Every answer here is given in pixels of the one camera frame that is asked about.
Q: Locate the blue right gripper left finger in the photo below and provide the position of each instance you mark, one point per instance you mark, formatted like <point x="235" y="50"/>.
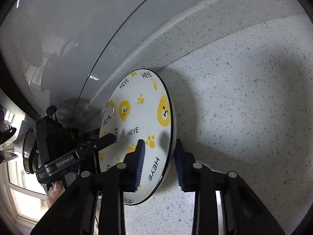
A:
<point x="134" y="165"/>

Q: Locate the person's left hand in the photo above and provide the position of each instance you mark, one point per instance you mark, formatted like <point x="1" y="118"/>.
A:
<point x="54" y="193"/>

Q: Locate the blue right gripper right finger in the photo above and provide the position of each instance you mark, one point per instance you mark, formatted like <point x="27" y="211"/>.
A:
<point x="184" y="167"/>

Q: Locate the yellow bear plate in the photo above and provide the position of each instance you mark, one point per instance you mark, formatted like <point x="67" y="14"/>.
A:
<point x="140" y="107"/>

